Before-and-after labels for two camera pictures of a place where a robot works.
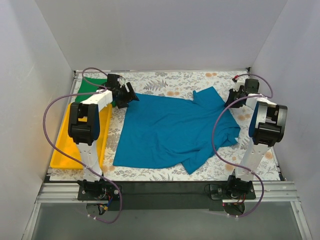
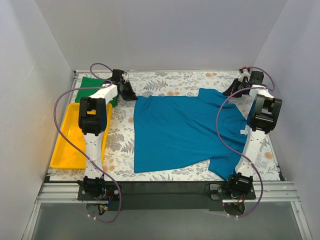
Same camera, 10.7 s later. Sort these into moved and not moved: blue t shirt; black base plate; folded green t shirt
Moved: blue t shirt
Not moved: folded green t shirt; black base plate
